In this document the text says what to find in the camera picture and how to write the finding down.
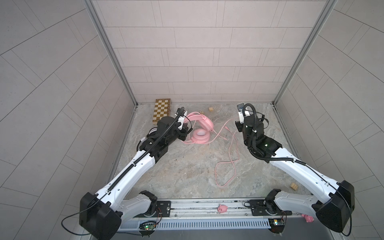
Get metal corner post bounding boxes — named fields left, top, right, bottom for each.
left=83, top=0, right=138, bottom=108
left=272, top=0, right=338, bottom=106

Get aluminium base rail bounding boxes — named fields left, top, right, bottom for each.
left=119, top=196, right=335, bottom=221

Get left metal corner post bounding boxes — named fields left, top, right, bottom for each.
left=83, top=0, right=138, bottom=108

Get right metal corner post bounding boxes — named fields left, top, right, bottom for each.
left=272, top=0, right=338, bottom=106

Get wooden chess board box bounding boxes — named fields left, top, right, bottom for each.
left=153, top=99, right=171, bottom=124

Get black corrugated hose left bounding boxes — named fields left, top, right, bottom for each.
left=106, top=109, right=184, bottom=193

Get circuit board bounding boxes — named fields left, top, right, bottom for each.
left=268, top=218, right=286, bottom=234
left=139, top=221, right=157, bottom=232

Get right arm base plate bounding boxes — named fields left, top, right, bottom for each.
left=244, top=199, right=292, bottom=216

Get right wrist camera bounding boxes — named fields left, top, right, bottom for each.
left=237, top=103, right=251, bottom=124

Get right circuit board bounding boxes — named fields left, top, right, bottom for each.
left=268, top=218, right=286, bottom=234

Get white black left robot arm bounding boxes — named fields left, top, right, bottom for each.
left=79, top=114, right=191, bottom=240

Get black corrugated hose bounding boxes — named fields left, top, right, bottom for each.
left=106, top=109, right=184, bottom=193
left=242, top=103, right=307, bottom=166

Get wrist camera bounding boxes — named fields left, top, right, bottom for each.
left=176, top=107, right=187, bottom=131
left=237, top=103, right=251, bottom=124

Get pink pig toy right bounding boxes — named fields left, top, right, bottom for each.
left=301, top=214, right=315, bottom=223

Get pink pig toy centre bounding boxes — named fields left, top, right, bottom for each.
left=218, top=204, right=228, bottom=214

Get pink headphones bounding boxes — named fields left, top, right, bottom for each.
left=183, top=112, right=214, bottom=145

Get small wooden block right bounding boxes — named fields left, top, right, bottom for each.
left=290, top=183, right=299, bottom=191

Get white black headphones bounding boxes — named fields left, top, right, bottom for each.
left=137, top=127, right=158, bottom=152

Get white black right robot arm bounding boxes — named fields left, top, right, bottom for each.
left=235, top=110, right=355, bottom=233

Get pink pig toy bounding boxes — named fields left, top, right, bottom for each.
left=218, top=204, right=228, bottom=214
left=301, top=214, right=315, bottom=223

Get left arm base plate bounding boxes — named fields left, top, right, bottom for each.
left=136, top=201, right=172, bottom=218

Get black corrugated hose right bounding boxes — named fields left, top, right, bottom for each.
left=242, top=103, right=307, bottom=166

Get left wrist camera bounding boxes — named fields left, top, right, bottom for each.
left=176, top=107, right=187, bottom=131

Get left circuit board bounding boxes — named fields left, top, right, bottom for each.
left=139, top=221, right=157, bottom=232

